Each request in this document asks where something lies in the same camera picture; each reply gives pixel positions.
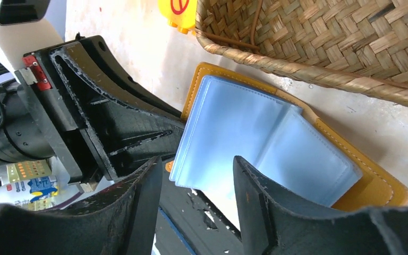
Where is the yellow leather card holder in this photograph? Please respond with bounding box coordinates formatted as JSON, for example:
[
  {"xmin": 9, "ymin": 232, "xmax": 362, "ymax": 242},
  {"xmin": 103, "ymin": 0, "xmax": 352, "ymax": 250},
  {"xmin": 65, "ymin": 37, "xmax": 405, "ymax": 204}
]
[{"xmin": 167, "ymin": 62, "xmax": 408, "ymax": 211}]

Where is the yellow no-entry sign block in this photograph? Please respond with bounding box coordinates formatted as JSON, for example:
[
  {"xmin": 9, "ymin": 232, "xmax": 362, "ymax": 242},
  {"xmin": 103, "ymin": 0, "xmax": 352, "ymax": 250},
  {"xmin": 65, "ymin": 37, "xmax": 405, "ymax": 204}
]
[{"xmin": 157, "ymin": 0, "xmax": 198, "ymax": 34}]

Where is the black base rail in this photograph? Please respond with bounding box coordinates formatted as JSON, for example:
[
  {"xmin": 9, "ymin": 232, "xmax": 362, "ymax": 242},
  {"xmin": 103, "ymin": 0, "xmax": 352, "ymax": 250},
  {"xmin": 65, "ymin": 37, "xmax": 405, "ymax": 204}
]
[{"xmin": 152, "ymin": 171, "xmax": 243, "ymax": 254}]

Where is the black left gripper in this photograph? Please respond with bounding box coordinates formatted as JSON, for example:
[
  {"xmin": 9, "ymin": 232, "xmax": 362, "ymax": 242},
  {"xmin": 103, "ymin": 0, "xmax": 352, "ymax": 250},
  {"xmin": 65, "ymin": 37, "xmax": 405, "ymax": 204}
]
[{"xmin": 22, "ymin": 36, "xmax": 185, "ymax": 184}]

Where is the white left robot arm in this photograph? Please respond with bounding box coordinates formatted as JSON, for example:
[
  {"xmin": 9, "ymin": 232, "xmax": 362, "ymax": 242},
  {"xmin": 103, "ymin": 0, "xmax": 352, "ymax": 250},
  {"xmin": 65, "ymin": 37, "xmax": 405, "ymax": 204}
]
[{"xmin": 0, "ymin": 1, "xmax": 184, "ymax": 187}]

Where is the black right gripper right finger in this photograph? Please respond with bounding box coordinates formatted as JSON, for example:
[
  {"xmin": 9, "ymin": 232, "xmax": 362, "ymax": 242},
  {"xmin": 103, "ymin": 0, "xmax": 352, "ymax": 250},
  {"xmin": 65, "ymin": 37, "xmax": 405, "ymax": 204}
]
[{"xmin": 233, "ymin": 156, "xmax": 408, "ymax": 254}]

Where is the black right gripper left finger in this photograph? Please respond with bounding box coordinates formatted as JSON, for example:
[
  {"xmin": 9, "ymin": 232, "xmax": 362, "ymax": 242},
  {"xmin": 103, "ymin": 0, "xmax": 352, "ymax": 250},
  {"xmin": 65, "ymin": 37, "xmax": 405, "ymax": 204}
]
[{"xmin": 0, "ymin": 157, "xmax": 163, "ymax": 254}]

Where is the woven wicker divided tray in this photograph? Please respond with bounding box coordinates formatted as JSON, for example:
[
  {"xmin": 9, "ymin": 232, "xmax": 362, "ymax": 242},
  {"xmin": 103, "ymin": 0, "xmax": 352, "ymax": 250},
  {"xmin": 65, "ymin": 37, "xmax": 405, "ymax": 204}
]
[{"xmin": 195, "ymin": 0, "xmax": 408, "ymax": 107}]

